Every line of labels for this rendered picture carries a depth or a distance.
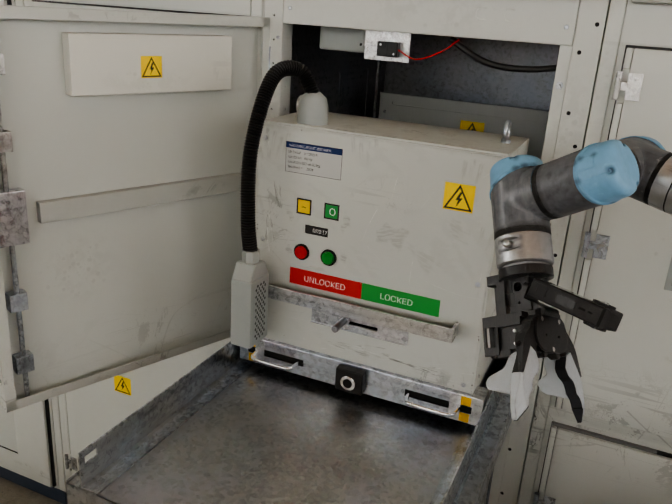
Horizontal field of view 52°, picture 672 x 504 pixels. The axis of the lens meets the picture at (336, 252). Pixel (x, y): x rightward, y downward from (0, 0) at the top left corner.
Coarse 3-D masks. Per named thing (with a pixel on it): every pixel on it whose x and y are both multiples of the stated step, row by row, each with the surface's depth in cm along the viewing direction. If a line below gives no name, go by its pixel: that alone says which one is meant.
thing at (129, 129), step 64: (0, 64) 114; (64, 64) 123; (128, 64) 129; (192, 64) 138; (256, 64) 152; (0, 128) 117; (64, 128) 126; (128, 128) 135; (192, 128) 146; (0, 192) 120; (64, 192) 130; (128, 192) 137; (192, 192) 148; (0, 256) 122; (64, 256) 134; (128, 256) 144; (192, 256) 155; (0, 320) 126; (64, 320) 138; (128, 320) 148; (192, 320) 160; (0, 384) 131; (64, 384) 139
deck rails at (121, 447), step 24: (216, 360) 144; (240, 360) 154; (192, 384) 137; (216, 384) 144; (144, 408) 124; (168, 408) 131; (192, 408) 135; (120, 432) 118; (144, 432) 125; (168, 432) 127; (480, 432) 129; (96, 456) 114; (120, 456) 120; (456, 456) 126; (96, 480) 114; (456, 480) 112
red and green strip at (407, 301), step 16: (304, 272) 140; (320, 288) 140; (336, 288) 138; (352, 288) 136; (368, 288) 135; (384, 288) 133; (384, 304) 134; (400, 304) 133; (416, 304) 132; (432, 304) 130
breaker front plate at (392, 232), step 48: (336, 144) 129; (384, 144) 125; (288, 192) 136; (336, 192) 132; (384, 192) 128; (432, 192) 124; (480, 192) 120; (288, 240) 139; (336, 240) 135; (384, 240) 131; (432, 240) 127; (480, 240) 123; (288, 288) 143; (432, 288) 129; (480, 288) 125; (288, 336) 146; (336, 336) 141; (384, 336) 136
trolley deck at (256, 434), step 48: (240, 384) 145; (288, 384) 147; (192, 432) 128; (240, 432) 129; (288, 432) 130; (336, 432) 131; (384, 432) 132; (432, 432) 133; (144, 480) 115; (192, 480) 116; (240, 480) 116; (288, 480) 117; (336, 480) 118; (384, 480) 119; (432, 480) 120; (480, 480) 120
